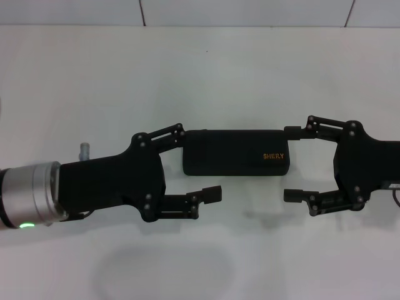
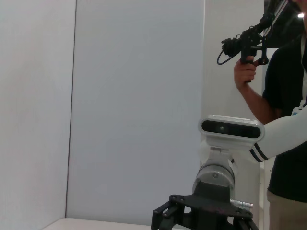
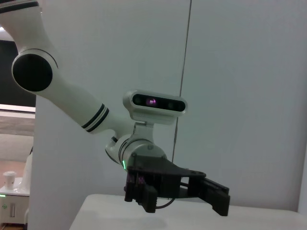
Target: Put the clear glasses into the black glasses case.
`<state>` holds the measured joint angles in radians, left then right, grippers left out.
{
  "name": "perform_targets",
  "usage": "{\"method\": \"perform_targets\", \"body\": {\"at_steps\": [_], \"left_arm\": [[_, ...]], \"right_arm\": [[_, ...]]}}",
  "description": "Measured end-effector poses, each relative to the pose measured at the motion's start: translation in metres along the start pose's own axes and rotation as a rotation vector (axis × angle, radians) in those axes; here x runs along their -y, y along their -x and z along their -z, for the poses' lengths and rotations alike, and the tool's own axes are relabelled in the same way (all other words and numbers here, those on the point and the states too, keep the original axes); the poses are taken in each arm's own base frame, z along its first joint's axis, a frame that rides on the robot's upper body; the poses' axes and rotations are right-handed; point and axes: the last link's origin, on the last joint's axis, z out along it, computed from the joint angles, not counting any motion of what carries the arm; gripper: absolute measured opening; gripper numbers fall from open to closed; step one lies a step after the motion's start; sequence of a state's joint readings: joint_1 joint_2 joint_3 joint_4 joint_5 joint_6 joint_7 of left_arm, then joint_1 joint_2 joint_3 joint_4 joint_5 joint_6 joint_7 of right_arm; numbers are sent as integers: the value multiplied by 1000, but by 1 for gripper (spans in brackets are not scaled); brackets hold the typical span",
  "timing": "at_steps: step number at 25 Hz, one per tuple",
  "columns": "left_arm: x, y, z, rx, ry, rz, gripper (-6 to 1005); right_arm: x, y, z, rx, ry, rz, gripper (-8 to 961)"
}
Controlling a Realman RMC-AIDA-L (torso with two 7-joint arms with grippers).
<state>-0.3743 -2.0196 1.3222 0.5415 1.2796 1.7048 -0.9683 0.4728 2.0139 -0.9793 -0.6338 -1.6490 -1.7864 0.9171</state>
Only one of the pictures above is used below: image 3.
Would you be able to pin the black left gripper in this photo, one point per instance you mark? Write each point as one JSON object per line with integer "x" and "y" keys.
{"x": 168, "y": 177}

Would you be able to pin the white curved cover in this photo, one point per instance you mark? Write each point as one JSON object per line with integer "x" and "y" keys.
{"x": 27, "y": 172}

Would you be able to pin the white appliance with green light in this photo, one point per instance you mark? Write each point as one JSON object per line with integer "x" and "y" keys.
{"x": 14, "y": 206}

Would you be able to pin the white paper cup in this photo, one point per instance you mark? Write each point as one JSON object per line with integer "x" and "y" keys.
{"x": 9, "y": 180}

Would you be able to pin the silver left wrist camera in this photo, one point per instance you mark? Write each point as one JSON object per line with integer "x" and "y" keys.
{"x": 156, "y": 103}

